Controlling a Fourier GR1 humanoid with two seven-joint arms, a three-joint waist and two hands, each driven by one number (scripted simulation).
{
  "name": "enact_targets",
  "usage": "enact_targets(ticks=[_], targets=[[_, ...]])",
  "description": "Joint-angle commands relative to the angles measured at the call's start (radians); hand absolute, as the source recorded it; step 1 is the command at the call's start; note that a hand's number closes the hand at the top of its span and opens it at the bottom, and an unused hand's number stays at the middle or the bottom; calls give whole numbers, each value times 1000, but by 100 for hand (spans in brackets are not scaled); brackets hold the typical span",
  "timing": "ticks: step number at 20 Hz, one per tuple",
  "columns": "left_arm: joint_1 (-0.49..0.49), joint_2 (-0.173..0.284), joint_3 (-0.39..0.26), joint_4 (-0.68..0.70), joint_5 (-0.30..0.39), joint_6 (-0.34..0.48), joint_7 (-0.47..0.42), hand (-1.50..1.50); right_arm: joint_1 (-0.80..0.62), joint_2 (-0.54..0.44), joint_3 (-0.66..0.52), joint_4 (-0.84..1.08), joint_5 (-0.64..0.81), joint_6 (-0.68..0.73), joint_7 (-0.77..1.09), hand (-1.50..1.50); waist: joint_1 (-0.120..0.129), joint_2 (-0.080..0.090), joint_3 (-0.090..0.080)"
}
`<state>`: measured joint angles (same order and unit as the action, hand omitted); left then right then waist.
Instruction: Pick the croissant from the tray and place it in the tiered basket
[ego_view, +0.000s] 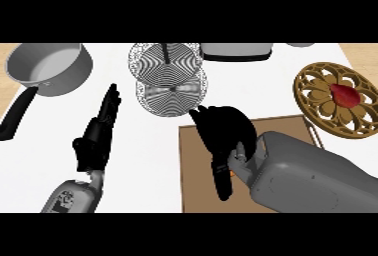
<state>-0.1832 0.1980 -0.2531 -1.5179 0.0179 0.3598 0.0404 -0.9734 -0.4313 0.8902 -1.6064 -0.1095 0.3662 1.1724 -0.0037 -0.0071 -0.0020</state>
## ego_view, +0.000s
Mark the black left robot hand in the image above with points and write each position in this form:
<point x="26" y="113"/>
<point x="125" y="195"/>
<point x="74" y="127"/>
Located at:
<point x="96" y="140"/>

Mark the ornate golden wooden trivet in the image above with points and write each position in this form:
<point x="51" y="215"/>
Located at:
<point x="317" y="96"/>

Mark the red fruit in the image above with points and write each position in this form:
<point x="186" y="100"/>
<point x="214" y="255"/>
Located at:
<point x="344" y="96"/>

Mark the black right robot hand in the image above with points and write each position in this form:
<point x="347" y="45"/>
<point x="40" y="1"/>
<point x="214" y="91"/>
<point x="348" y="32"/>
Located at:
<point x="223" y="133"/>

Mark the small grey round object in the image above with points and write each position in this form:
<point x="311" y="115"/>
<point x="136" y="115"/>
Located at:
<point x="300" y="44"/>

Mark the grey appliance with black base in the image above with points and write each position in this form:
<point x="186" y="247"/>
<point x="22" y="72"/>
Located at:
<point x="236" y="51"/>

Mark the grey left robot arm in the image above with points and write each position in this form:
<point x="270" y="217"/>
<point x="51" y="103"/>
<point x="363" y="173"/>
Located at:
<point x="74" y="195"/>

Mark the brown tray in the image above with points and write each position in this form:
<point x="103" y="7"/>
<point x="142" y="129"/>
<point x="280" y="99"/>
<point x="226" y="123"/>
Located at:
<point x="196" y="160"/>

